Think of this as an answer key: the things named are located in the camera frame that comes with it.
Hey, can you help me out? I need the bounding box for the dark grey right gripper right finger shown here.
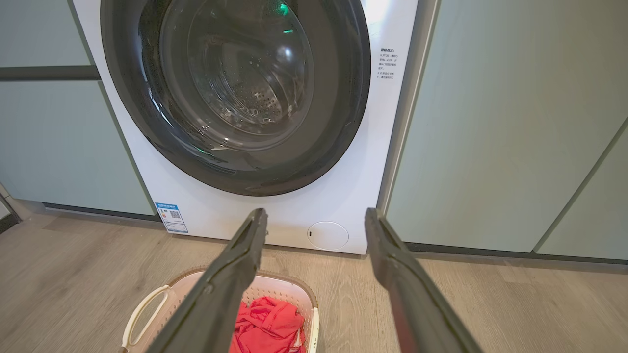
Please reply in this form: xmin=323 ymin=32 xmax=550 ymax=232
xmin=365 ymin=208 xmax=483 ymax=353

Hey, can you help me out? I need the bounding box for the white front-load washing machine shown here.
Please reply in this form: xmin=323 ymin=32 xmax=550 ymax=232
xmin=72 ymin=0 xmax=419 ymax=255

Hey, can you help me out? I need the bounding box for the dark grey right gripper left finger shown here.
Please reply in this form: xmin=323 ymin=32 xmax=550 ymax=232
xmin=147 ymin=208 xmax=268 ymax=353

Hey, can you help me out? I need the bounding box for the pale green tall cabinet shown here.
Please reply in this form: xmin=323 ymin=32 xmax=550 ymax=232
xmin=377 ymin=0 xmax=628 ymax=261

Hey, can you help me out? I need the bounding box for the pale green cabinet with drawers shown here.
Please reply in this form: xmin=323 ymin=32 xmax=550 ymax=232
xmin=0 ymin=0 xmax=157 ymax=216

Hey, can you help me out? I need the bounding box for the red garment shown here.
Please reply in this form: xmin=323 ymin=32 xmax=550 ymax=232
xmin=229 ymin=296 xmax=307 ymax=353

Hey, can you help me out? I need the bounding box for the cream plastic laundry basket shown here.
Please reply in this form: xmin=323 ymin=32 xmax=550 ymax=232
xmin=119 ymin=266 xmax=320 ymax=353

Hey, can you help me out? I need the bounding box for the blue energy label sticker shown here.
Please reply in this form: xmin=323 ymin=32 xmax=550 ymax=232
xmin=155 ymin=202 xmax=189 ymax=234

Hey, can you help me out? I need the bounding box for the dark round washing machine door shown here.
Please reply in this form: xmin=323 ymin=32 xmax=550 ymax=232
xmin=101 ymin=0 xmax=371 ymax=197

